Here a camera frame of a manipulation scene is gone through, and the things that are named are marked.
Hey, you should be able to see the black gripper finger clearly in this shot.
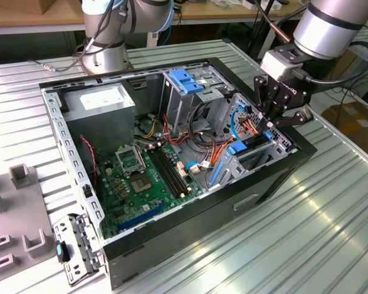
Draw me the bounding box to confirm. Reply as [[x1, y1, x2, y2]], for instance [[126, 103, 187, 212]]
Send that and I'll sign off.
[[253, 75, 282, 124], [271, 108, 313, 128]]

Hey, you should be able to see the orange red power wire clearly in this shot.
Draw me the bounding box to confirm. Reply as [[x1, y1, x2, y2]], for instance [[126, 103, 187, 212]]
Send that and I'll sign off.
[[237, 105, 264, 135]]

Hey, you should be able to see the hard disk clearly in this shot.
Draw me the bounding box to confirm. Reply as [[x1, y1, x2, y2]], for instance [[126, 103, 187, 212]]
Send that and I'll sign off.
[[209, 130, 273, 187]]

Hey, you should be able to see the metal disk bay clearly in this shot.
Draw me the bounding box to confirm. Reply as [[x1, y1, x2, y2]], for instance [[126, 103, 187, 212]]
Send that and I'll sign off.
[[208, 91, 298, 190]]

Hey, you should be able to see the black stand pole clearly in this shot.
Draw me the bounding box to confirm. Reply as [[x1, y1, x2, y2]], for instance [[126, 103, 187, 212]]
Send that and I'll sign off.
[[248, 6, 278, 59]]

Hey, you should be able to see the blue drive bay latch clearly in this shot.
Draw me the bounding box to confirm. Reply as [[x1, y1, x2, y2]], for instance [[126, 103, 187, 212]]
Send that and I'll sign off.
[[169, 69, 205, 95]]

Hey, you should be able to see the metal optical drive cage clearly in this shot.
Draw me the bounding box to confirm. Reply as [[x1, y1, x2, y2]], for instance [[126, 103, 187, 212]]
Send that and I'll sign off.
[[159, 66, 234, 135]]

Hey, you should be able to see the black RAM slot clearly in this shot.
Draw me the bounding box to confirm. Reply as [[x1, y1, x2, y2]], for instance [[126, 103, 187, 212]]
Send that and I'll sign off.
[[160, 144, 192, 193], [147, 148, 179, 199], [156, 145, 188, 195], [151, 146, 183, 198]]

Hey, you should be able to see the black open PC case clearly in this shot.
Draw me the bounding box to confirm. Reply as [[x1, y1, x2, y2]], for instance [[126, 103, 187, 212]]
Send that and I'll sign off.
[[38, 56, 318, 290]]

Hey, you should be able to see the metal socket cover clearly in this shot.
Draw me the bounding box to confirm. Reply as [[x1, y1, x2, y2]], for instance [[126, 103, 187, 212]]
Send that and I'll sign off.
[[115, 145, 147, 177]]

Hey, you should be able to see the CPU socket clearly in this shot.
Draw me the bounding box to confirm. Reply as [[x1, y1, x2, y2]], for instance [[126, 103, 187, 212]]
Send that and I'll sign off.
[[127, 173, 156, 194]]

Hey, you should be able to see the grey power supply unit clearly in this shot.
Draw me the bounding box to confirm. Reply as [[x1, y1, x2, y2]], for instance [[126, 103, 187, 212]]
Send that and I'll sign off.
[[61, 83, 136, 159]]

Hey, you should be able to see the green motherboard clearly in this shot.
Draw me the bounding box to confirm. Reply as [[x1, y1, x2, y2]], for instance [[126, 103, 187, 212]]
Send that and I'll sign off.
[[96, 142, 203, 239]]

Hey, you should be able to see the blue expansion slot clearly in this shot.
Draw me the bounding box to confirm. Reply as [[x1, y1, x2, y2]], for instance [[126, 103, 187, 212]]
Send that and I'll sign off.
[[116, 200, 168, 232]]

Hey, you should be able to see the brown cardboard box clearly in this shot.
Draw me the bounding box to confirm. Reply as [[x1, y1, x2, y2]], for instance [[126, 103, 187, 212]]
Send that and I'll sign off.
[[38, 0, 81, 15]]

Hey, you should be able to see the wooden desk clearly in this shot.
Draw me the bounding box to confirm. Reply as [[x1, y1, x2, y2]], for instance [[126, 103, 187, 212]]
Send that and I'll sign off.
[[0, 0, 310, 35]]

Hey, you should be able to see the black latch blue tab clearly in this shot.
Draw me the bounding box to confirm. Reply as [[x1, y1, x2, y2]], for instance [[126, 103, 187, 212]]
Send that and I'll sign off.
[[55, 240, 71, 263]]

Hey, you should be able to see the grey parts rack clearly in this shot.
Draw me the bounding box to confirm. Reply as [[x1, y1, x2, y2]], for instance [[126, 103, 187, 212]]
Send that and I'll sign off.
[[0, 162, 55, 294]]

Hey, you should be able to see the black camera cable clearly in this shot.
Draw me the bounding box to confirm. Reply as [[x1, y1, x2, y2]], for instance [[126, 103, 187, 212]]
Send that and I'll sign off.
[[294, 40, 368, 85]]

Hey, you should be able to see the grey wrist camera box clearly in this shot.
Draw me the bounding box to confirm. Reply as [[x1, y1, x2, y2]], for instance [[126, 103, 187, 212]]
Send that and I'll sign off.
[[259, 45, 304, 82]]

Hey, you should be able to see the long blue data wire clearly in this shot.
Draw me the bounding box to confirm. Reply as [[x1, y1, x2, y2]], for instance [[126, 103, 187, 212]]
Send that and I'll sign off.
[[229, 104, 251, 143]]

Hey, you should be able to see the orange yellow wire bundle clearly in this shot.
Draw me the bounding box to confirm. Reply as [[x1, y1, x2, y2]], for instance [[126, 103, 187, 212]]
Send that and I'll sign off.
[[188, 128, 234, 168]]

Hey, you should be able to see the red black wire bundle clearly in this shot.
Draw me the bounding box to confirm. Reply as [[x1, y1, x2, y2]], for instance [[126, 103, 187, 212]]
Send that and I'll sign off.
[[161, 113, 193, 149]]

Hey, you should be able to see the short blue wire white plug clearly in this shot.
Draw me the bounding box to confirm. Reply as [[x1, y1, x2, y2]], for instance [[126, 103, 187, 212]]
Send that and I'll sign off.
[[185, 160, 215, 174]]

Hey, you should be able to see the yellow wire pair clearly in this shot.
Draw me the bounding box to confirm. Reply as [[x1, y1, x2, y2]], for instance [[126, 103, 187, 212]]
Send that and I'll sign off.
[[143, 119, 159, 139]]

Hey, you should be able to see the red black fan wire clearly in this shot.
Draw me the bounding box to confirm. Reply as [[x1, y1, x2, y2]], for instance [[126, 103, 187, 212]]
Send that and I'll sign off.
[[79, 136, 99, 189]]

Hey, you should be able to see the black cable metal plug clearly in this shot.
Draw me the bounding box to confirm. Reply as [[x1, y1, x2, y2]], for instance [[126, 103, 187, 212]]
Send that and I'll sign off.
[[27, 45, 90, 73]]

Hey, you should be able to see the metal card retainer bracket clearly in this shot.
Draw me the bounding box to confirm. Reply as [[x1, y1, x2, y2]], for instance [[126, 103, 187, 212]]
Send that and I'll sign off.
[[53, 213, 104, 287]]

